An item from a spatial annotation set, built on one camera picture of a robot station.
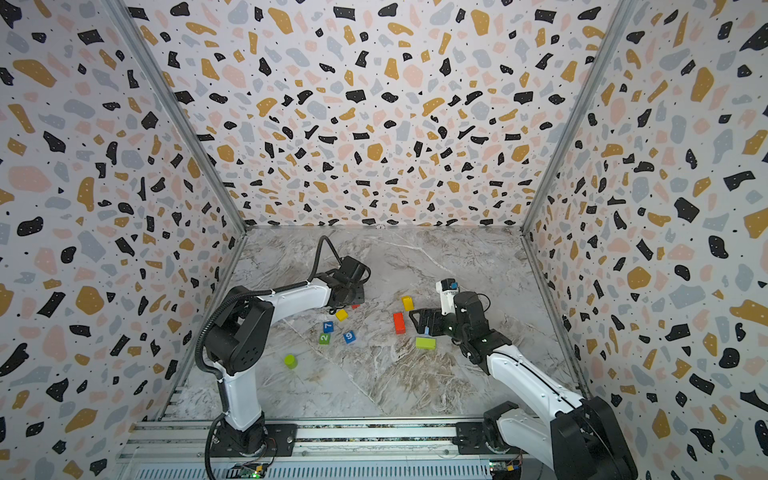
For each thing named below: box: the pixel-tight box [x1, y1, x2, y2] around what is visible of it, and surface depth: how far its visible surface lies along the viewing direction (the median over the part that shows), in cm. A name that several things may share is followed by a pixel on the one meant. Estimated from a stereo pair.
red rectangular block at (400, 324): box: [393, 312, 406, 335], surface depth 97 cm
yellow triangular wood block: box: [401, 295, 415, 311], surface depth 101 cm
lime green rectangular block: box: [415, 337, 437, 350], surface depth 92 cm
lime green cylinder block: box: [283, 354, 298, 369], surface depth 87 cm
